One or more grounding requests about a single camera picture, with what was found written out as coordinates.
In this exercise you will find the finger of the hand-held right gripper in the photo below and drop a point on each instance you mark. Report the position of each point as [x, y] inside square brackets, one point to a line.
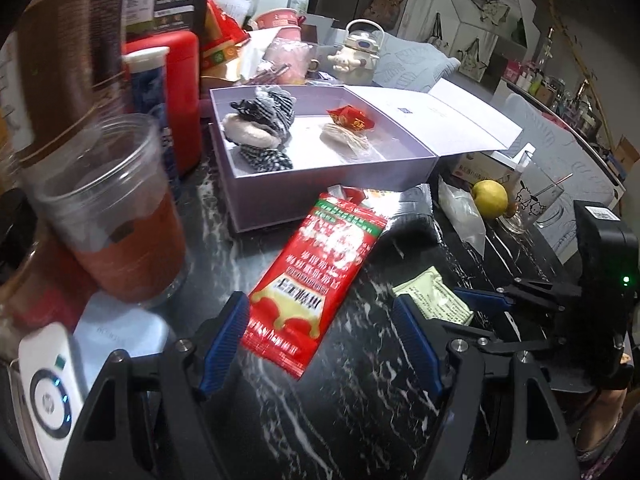
[545, 342]
[482, 299]

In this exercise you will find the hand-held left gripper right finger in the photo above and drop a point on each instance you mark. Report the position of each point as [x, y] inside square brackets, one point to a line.
[417, 345]

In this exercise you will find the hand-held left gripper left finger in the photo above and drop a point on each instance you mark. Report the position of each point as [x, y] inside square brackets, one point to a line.
[225, 340]

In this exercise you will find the green white sachet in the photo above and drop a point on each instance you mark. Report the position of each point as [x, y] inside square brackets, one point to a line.
[435, 295]

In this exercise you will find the clear plastic bag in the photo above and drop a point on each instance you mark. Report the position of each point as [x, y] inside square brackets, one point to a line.
[462, 210]

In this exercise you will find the large red snack packet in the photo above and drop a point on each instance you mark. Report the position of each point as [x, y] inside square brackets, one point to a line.
[310, 270]

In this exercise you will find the silver foil pouch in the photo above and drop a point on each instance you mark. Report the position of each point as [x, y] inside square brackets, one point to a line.
[412, 210]

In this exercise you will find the black white checkered scrunchie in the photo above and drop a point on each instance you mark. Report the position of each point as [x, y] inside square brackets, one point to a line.
[267, 160]

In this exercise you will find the beige plush hair clip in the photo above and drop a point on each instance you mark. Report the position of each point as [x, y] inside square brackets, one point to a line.
[250, 132]

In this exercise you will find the lavender gift box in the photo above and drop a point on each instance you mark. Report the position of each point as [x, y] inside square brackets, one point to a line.
[310, 147]

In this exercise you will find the small red candy packet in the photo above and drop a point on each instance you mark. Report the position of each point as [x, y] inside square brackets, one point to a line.
[345, 116]

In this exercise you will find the black white checkered fabric toy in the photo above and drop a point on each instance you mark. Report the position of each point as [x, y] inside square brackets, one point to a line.
[272, 107]

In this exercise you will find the person's right hand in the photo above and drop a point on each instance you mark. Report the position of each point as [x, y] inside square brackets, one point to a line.
[600, 415]

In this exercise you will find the glass mug with cartoon print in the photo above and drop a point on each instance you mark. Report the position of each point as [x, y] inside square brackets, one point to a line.
[535, 200]

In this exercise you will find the yellow lemon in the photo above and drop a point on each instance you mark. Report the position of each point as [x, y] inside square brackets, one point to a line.
[490, 197]

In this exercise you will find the light blue box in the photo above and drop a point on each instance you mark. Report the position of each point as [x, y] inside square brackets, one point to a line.
[120, 330]

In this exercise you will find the white medicine carton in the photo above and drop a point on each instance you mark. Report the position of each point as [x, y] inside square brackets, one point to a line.
[480, 165]

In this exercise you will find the chair with grey quilted cover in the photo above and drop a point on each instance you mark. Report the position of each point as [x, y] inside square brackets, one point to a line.
[545, 125]
[415, 60]

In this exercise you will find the large clear jar red contents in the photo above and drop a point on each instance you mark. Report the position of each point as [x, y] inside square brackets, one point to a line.
[125, 240]

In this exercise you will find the row of cosmetic bottles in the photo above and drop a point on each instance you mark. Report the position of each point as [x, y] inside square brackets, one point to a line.
[550, 90]

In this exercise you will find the white device with round button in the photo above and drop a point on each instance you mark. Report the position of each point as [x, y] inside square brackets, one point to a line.
[50, 400]

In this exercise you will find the white tote bag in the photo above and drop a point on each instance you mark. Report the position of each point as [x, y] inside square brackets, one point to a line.
[472, 60]
[437, 32]

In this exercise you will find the red canister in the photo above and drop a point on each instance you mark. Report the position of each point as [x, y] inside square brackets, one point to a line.
[182, 90]

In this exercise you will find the blue tube with white cap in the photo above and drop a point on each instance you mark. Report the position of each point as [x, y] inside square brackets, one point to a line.
[150, 95]

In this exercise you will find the star shaped bag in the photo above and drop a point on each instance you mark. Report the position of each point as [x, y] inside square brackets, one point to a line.
[492, 7]

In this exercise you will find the white bear water bottle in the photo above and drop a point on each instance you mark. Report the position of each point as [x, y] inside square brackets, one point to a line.
[357, 55]

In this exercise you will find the red goji packet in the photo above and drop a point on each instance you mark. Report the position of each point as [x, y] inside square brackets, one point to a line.
[220, 30]

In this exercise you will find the white open carton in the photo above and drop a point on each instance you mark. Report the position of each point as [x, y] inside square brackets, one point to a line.
[320, 30]

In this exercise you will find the pink paper cup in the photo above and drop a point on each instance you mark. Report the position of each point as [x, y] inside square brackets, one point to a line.
[280, 17]

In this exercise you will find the white printed paper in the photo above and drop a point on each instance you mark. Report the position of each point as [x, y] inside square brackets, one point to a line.
[235, 5]

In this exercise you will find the dark powder jar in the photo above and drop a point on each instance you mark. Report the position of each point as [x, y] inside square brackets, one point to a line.
[110, 25]

